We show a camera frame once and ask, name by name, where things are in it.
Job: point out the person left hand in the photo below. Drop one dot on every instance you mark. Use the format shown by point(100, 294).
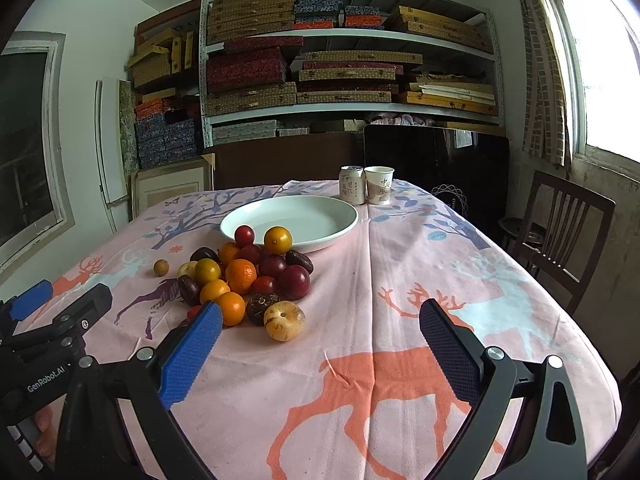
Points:
point(46, 442)

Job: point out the large tan round fruit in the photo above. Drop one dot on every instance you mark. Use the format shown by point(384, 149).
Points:
point(284, 321)

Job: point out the large orange mandarin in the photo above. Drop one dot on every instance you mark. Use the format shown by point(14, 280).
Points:
point(240, 275)

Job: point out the small brown round fruit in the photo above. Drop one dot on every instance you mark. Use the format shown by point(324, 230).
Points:
point(161, 267)

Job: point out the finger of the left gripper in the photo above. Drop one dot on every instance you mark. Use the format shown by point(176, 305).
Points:
point(76, 319)
point(21, 306)

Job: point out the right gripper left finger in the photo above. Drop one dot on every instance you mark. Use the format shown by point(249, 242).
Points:
point(155, 379)

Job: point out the dark wooden cabinet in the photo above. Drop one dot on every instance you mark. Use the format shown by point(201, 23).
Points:
point(318, 156)

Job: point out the beige patterned curtain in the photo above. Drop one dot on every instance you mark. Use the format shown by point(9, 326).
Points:
point(545, 131)

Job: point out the small red cherry tomato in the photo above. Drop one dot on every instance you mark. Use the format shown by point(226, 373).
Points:
point(244, 236)

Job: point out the white drink can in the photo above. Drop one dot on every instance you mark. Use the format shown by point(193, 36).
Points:
point(352, 185)

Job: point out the dark brown passion fruit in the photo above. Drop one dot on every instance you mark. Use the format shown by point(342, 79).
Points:
point(257, 306)

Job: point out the pink deer print tablecloth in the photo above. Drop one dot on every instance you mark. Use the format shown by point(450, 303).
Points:
point(357, 395)

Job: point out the dark red plum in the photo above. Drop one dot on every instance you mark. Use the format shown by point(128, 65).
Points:
point(293, 282)

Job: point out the white ceramic plate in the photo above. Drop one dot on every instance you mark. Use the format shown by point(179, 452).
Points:
point(314, 221)

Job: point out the white paper cup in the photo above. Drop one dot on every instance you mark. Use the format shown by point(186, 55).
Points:
point(379, 180)

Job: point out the dark wooden chair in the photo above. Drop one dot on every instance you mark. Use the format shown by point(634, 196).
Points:
point(547, 249)

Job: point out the yellow orange tomato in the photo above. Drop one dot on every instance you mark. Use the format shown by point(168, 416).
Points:
point(277, 240)

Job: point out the white metal shelving unit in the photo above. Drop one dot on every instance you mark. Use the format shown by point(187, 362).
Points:
point(281, 60)

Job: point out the framed picture leaning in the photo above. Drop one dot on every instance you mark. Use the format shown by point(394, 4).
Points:
point(152, 186)

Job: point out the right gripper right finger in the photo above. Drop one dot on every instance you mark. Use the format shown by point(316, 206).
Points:
point(547, 441)

